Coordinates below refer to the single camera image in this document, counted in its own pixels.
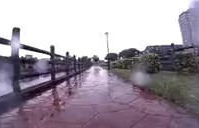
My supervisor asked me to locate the grey river water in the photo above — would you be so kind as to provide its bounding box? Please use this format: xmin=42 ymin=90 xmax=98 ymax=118
xmin=0 ymin=71 xmax=68 ymax=101

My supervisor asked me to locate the dark wooden rail fence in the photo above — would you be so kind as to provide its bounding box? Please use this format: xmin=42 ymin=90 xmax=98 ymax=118
xmin=0 ymin=27 xmax=93 ymax=118

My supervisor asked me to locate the green hedge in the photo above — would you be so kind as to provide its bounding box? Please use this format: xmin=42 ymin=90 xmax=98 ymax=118
xmin=110 ymin=52 xmax=199 ymax=74

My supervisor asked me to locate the wet red paved path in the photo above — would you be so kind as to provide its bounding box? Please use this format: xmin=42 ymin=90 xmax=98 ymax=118
xmin=0 ymin=65 xmax=199 ymax=128

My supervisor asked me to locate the large dark green tree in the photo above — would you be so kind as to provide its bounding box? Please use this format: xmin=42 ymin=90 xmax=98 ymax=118
xmin=118 ymin=47 xmax=141 ymax=59

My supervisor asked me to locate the green grass strip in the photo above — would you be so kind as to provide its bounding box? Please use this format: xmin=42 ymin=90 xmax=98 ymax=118
xmin=110 ymin=68 xmax=199 ymax=119

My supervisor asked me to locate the tall grey apartment building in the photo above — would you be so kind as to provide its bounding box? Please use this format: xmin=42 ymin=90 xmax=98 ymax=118
xmin=178 ymin=7 xmax=199 ymax=48

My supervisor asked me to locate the street lamp pole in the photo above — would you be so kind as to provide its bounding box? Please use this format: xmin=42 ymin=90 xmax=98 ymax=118
xmin=104 ymin=31 xmax=111 ymax=70

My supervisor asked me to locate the small dark green tree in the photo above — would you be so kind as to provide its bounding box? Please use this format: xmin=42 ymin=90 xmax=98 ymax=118
xmin=91 ymin=54 xmax=100 ymax=63
xmin=104 ymin=52 xmax=119 ymax=62

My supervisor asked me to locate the long low building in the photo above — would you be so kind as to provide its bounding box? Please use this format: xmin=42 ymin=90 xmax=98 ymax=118
xmin=143 ymin=44 xmax=185 ymax=56

